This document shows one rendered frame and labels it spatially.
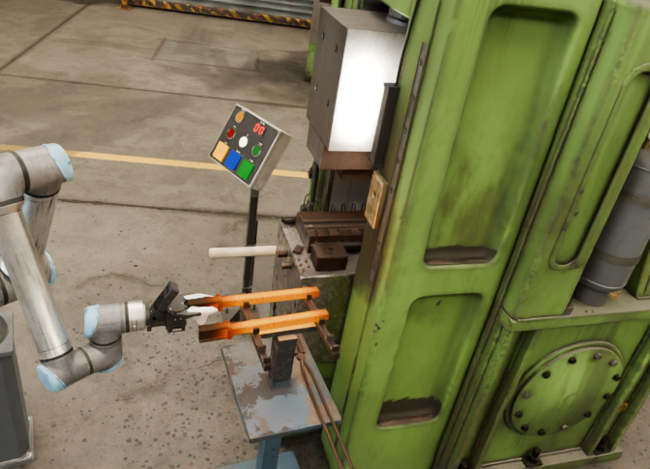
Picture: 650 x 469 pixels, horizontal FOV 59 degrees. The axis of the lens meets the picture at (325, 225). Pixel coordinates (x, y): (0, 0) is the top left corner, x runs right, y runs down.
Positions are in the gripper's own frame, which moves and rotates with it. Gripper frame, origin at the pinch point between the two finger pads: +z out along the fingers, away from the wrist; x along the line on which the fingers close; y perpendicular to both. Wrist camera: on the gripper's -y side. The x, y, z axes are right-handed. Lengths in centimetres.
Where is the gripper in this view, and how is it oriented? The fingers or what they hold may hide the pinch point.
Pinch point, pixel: (212, 302)
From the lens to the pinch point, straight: 181.3
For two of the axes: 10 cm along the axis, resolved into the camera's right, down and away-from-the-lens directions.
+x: 3.4, 5.3, -7.8
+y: -1.4, 8.5, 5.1
